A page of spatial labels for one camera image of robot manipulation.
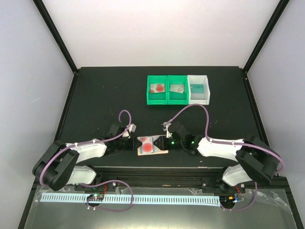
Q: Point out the right black frame post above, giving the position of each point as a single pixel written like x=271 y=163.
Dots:
x=277 y=13

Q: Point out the teal card in bin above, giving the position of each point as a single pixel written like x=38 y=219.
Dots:
x=197 y=88

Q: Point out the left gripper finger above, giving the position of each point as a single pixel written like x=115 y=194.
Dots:
x=137 y=146
x=137 y=142

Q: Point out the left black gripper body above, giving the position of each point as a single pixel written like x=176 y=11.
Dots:
x=126 y=146

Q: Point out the right small circuit board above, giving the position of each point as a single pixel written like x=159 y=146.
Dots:
x=229 y=199

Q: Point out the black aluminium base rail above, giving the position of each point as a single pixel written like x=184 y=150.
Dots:
x=158 y=177

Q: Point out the small circuit board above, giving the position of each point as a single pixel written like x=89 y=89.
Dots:
x=229 y=199
x=95 y=197

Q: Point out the black frame post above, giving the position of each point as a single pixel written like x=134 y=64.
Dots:
x=277 y=13
x=55 y=34

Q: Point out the left green bin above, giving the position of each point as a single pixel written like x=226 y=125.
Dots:
x=156 y=98

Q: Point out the left black frame post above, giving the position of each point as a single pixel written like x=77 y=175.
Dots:
x=55 y=34

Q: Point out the grey patterned card in bin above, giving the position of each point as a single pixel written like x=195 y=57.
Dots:
x=177 y=88

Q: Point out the white bin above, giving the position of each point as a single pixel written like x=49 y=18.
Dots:
x=197 y=98

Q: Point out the beige card holder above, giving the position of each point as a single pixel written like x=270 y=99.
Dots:
x=139 y=152

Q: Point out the red circle card in bin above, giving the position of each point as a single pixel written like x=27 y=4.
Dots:
x=153 y=88

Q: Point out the middle green bin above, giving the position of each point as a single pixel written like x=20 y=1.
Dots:
x=176 y=98

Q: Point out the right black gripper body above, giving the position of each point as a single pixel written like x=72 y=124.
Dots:
x=176 y=145

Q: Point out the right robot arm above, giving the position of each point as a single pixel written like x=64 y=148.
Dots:
x=255 y=160

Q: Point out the left small circuit board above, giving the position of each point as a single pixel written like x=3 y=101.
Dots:
x=95 y=197

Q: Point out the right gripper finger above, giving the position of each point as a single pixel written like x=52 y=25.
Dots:
x=160 y=140
x=159 y=147

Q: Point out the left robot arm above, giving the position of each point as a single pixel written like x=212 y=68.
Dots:
x=59 y=164

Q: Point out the white slotted cable duct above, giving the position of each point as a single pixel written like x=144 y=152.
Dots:
x=135 y=199

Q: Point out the green bin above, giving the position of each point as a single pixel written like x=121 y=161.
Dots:
x=156 y=98
x=176 y=98

